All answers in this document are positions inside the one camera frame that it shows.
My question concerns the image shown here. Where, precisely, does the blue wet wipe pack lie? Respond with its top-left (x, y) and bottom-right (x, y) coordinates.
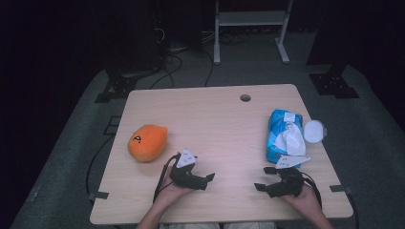
top-left (266, 109), bottom-right (308, 164)

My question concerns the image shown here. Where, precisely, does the white round cap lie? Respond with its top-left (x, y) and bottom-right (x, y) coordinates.
top-left (303, 119), bottom-right (328, 144)

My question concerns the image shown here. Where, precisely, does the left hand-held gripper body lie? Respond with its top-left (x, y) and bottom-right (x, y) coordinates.
top-left (169, 148), bottom-right (204, 189)

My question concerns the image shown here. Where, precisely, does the black floor cable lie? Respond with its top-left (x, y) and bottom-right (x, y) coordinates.
top-left (85, 135), bottom-right (116, 196)
top-left (348, 193), bottom-right (360, 229)

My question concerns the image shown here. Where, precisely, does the person's right hand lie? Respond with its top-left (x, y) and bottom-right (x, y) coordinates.
top-left (281, 184), bottom-right (321, 219)

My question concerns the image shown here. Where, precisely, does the grey tape piece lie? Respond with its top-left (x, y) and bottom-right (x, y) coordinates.
top-left (329, 184), bottom-right (352, 195)
top-left (88, 190), bottom-right (110, 201)

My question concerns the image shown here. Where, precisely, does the white wet wipe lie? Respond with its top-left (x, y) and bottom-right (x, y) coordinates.
top-left (273, 122), bottom-right (308, 157)

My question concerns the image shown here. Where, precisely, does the black stand base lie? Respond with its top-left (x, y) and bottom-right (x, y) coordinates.
top-left (309, 63), bottom-right (361, 99)
top-left (94, 68), bottom-right (160, 104)

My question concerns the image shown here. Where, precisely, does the right hand-held gripper cable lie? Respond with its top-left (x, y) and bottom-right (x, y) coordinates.
top-left (300, 172), bottom-right (323, 209)

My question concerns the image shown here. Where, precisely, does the white metal stand frame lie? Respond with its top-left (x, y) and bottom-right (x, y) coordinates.
top-left (213, 0), bottom-right (294, 66)

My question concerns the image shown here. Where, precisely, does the bundle of black floor cables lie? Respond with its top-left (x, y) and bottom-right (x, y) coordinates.
top-left (149, 27), bottom-right (252, 90)

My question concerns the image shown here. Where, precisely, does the person's left hand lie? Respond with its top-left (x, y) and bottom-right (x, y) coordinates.
top-left (156, 175), bottom-right (195, 209)

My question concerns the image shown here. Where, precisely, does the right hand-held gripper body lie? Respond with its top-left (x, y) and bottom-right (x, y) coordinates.
top-left (266, 155), bottom-right (311, 198)

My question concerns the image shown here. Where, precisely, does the orange plush toy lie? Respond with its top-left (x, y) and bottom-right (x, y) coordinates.
top-left (127, 124), bottom-right (168, 163)

